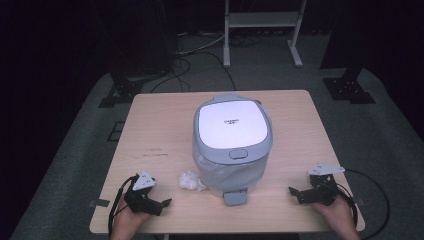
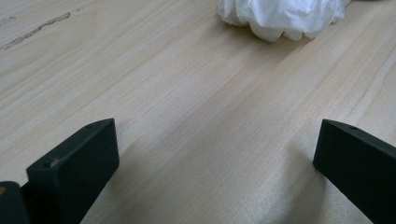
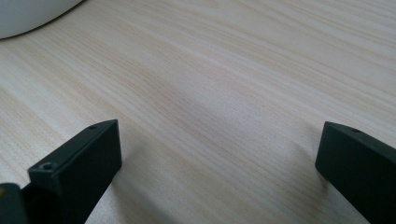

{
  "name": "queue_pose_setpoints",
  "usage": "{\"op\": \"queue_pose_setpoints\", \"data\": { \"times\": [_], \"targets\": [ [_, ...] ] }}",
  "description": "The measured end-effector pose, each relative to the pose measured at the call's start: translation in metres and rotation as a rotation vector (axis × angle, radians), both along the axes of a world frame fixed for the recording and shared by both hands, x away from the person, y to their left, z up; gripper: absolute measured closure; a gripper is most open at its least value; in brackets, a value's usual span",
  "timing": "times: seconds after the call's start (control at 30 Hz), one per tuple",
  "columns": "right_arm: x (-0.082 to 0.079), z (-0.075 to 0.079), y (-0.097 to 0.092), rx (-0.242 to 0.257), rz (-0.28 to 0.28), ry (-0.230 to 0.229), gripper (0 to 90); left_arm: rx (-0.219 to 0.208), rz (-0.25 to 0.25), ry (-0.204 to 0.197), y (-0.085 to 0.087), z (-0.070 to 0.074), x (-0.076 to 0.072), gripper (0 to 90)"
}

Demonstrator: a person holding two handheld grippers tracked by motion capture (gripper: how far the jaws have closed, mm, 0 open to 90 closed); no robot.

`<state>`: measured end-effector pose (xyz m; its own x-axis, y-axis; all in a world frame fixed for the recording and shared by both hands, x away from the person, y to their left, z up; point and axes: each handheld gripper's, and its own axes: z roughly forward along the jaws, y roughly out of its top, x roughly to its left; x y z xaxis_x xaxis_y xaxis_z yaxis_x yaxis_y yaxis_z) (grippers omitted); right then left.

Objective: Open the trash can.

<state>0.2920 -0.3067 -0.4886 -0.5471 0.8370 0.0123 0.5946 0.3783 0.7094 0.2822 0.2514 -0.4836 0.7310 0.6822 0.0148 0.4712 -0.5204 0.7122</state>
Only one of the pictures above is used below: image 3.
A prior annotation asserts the white grey pedal trash bin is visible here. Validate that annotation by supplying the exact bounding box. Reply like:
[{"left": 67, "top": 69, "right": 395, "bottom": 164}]
[{"left": 0, "top": 0, "right": 86, "bottom": 40}]

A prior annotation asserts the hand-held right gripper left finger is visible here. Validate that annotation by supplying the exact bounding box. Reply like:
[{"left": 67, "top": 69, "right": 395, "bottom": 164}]
[{"left": 21, "top": 119, "right": 122, "bottom": 224}]

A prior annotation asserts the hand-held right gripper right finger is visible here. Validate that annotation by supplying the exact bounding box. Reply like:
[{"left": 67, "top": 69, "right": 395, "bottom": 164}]
[{"left": 315, "top": 120, "right": 396, "bottom": 224}]

